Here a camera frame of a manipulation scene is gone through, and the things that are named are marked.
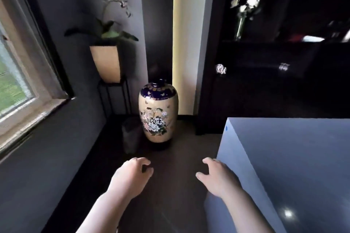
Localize person's left hand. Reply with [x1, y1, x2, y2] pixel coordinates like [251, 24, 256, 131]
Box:
[109, 157, 154, 200]

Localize person's right hand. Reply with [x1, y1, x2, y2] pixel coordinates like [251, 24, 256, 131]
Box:
[195, 157, 242, 199]

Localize person's right forearm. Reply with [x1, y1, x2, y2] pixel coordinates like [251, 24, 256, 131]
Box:
[219, 186, 277, 233]

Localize person's left forearm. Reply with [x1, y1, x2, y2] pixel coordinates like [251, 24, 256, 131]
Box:
[76, 188, 140, 233]

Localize small dark bin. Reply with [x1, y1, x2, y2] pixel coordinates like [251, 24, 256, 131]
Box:
[122, 119, 143, 155]

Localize floral cream and blue vase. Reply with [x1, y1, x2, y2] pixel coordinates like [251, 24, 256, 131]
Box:
[138, 79, 179, 143]

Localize black metal plant stand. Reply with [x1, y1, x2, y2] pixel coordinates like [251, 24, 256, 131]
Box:
[98, 76, 132, 117]

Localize white glossy table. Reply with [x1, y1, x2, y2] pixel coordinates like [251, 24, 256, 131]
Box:
[204, 117, 350, 233]

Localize tan tapered planter pot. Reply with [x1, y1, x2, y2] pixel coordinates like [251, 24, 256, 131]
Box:
[90, 41, 122, 84]

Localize dark wooden display cabinet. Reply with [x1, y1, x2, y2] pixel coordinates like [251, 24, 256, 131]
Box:
[195, 0, 350, 135]

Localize orchid plant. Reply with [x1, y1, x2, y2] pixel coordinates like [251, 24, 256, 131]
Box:
[64, 0, 139, 43]

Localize white framed window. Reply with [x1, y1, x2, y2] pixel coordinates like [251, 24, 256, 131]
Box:
[0, 0, 75, 159]

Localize white flowers in glass vase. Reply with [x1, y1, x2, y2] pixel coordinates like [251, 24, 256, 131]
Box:
[230, 0, 261, 41]

